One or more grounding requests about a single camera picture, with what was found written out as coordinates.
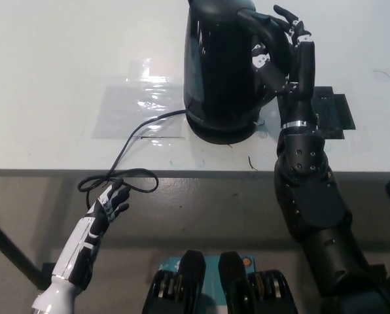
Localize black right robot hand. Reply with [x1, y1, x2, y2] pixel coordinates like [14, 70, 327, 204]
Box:
[251, 5, 320, 131]

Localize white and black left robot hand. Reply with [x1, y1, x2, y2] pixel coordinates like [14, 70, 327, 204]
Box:
[50, 179, 131, 290]

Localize black electric kettle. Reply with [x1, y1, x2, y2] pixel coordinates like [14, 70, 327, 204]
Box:
[183, 0, 296, 137]

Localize round black kettle base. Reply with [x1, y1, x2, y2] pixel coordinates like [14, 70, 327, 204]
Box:
[188, 126, 258, 146]

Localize black tape patch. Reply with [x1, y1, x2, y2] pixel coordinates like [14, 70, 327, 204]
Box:
[311, 86, 357, 139]

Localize black table leg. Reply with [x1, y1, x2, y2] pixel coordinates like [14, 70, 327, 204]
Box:
[0, 211, 44, 290]

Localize clear plastic sheet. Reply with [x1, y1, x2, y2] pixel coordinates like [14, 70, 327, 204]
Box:
[93, 84, 186, 139]

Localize black table foot bracket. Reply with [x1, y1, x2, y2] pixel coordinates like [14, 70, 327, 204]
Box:
[41, 261, 59, 289]

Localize black power cord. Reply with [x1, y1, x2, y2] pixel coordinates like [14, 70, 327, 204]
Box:
[77, 109, 187, 201]

